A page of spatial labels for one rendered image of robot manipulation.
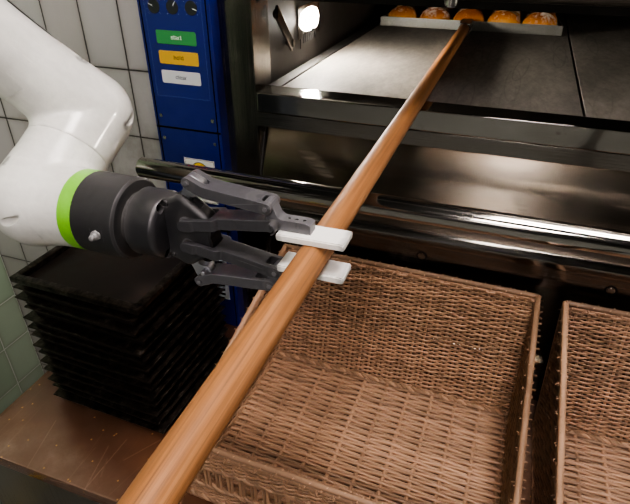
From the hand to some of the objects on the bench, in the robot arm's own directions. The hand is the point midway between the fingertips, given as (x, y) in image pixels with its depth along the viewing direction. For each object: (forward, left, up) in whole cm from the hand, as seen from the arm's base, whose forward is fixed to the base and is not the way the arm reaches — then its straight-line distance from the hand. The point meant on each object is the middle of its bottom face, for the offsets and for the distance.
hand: (315, 252), depth 54 cm
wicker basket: (+59, +30, -61) cm, 90 cm away
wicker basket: (-1, +29, -61) cm, 68 cm away
